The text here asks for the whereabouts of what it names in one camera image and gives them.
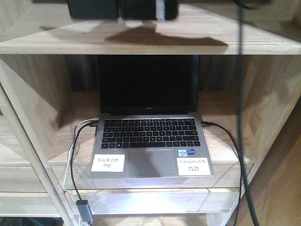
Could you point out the white paper label left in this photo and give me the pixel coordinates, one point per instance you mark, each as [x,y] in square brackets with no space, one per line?
[108,163]

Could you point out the black foldable smartphone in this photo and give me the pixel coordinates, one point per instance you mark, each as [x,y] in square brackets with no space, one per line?
[158,10]

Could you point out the white paper label right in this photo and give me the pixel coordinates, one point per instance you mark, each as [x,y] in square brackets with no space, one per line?
[193,166]

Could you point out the white paper label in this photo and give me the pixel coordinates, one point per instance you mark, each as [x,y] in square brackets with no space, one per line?
[193,166]
[108,163]

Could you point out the light wooden desk shelf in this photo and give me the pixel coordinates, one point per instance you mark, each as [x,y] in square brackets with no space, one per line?
[56,146]

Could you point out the grey adapter dongle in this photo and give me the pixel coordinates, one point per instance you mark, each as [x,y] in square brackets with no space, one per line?
[85,211]

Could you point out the grey laptop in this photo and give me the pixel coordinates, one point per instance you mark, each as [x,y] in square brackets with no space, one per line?
[149,113]

